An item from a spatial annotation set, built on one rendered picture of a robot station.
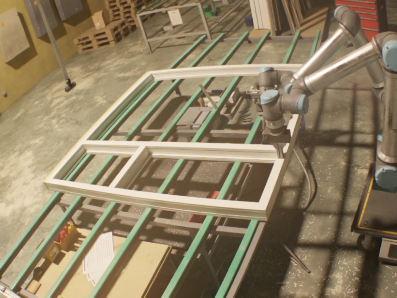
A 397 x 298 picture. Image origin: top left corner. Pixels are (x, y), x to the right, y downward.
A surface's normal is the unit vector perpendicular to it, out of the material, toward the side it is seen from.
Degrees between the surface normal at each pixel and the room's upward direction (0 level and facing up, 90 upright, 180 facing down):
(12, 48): 90
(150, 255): 0
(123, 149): 90
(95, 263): 0
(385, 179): 95
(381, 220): 0
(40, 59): 90
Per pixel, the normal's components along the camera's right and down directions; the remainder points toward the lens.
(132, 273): -0.26, -0.79
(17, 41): 0.88, 0.04
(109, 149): -0.39, 0.61
